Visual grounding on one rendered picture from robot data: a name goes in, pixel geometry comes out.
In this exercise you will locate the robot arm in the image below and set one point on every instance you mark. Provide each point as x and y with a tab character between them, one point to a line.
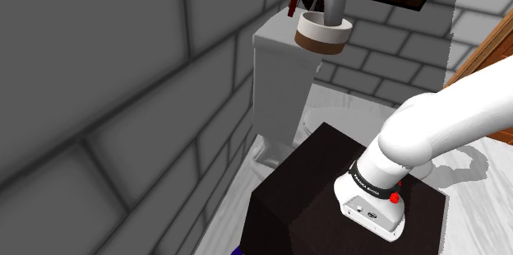
437	118

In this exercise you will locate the grey cup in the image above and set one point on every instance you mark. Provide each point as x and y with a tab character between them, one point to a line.
333	9

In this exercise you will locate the white and brown bowl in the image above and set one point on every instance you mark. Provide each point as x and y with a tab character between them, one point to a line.
320	37

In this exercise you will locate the white toilet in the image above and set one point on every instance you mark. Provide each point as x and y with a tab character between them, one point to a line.
280	85

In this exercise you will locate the dark robot stand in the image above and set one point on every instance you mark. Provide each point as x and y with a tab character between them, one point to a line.
304	190

